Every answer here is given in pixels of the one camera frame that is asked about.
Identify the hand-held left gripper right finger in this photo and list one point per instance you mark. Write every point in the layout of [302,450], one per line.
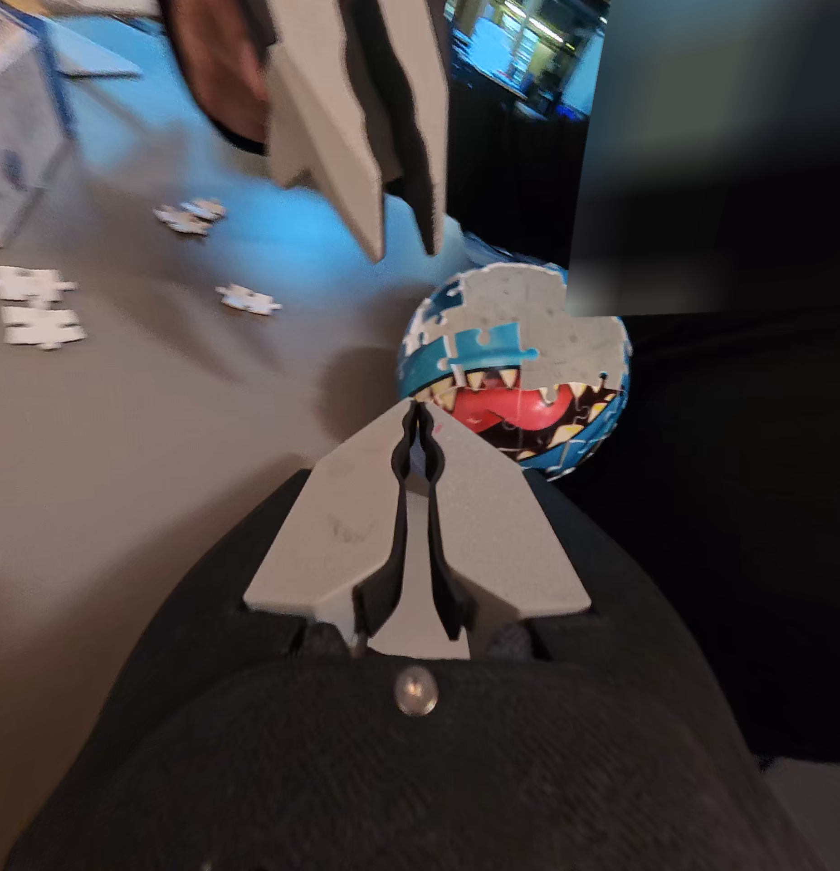
[501,537]

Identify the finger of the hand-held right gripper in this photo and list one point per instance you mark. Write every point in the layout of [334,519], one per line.
[430,68]
[318,88]

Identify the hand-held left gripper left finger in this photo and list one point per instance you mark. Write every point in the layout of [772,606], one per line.
[325,537]

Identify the blue monster puzzle ball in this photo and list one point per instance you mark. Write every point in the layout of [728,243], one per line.
[501,306]

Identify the person's right hand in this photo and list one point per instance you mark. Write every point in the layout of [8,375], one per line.
[223,61]

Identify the bright glass partition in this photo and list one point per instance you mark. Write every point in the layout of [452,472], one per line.
[522,47]

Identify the pale grey rounded plate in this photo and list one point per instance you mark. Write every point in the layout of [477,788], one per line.
[93,51]

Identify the person's black top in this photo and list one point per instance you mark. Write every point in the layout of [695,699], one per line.
[733,544]

